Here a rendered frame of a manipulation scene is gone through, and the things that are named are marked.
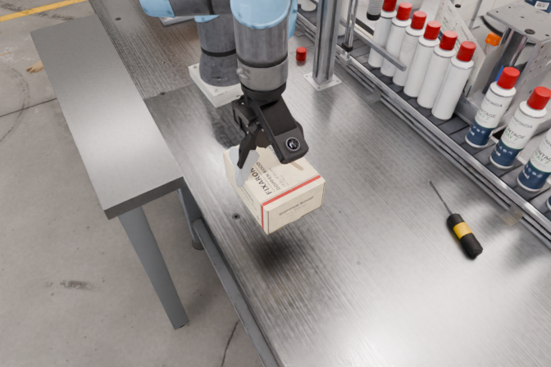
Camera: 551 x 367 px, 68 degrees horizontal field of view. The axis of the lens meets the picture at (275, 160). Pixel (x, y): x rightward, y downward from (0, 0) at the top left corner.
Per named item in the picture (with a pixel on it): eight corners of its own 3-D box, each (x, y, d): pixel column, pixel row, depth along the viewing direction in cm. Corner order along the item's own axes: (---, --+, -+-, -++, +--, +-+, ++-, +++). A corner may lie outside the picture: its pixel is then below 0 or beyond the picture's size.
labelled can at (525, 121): (517, 165, 94) (564, 94, 79) (502, 173, 92) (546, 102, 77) (499, 150, 97) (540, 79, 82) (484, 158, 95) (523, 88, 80)
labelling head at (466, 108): (521, 120, 104) (576, 28, 85) (485, 138, 99) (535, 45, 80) (478, 90, 112) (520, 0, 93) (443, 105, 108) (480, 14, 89)
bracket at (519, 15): (573, 29, 85) (576, 25, 84) (538, 44, 81) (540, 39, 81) (518, 2, 93) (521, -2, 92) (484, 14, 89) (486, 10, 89)
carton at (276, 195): (321, 206, 78) (325, 181, 72) (267, 235, 73) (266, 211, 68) (277, 154, 87) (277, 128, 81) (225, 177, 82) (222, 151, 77)
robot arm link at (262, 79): (298, 58, 59) (248, 76, 56) (297, 84, 62) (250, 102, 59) (270, 35, 63) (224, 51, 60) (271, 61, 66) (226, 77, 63)
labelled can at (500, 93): (491, 144, 98) (530, 74, 83) (476, 151, 97) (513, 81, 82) (475, 131, 101) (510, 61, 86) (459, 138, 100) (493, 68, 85)
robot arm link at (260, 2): (289, -38, 55) (292, -10, 49) (288, 36, 63) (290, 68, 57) (229, -37, 55) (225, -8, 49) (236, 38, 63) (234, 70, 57)
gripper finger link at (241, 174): (227, 169, 77) (248, 129, 73) (243, 191, 73) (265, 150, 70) (213, 169, 75) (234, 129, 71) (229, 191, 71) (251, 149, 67)
